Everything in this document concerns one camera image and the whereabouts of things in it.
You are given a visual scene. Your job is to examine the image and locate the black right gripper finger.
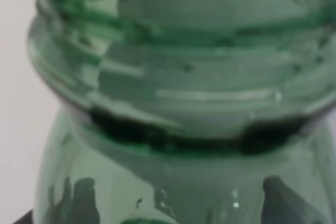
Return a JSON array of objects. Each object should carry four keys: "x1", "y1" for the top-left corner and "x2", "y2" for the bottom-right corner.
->
[{"x1": 13, "y1": 210, "x2": 34, "y2": 224}]

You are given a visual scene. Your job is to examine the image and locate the green transparent water bottle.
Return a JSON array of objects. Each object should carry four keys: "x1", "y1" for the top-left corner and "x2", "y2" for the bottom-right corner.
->
[{"x1": 28, "y1": 0, "x2": 335, "y2": 223}]

